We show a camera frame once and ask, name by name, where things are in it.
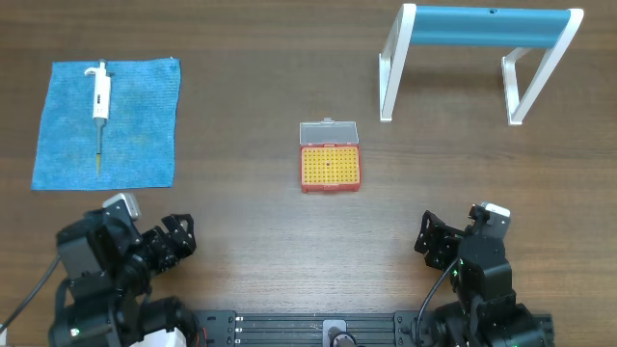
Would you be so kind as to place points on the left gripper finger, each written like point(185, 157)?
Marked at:
point(179, 233)

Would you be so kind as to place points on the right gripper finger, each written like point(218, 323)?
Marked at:
point(436, 238)

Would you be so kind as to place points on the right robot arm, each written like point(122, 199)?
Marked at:
point(484, 289)

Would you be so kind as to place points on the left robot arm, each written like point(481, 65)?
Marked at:
point(96, 270)

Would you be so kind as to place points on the blue cloth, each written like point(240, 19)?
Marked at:
point(140, 125)

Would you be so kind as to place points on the red and yellow tip box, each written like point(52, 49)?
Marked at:
point(330, 166)

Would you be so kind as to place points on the white pipette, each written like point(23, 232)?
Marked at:
point(101, 96)

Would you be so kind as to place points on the white and blue stand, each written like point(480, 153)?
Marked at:
point(482, 28)

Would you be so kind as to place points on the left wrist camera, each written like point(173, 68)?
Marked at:
point(123, 204)

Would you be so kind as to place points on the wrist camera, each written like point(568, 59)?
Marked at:
point(123, 204)
point(497, 212)

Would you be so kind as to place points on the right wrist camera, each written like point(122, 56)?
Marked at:
point(497, 212)

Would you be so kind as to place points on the mounting rail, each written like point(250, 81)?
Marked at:
point(308, 328)

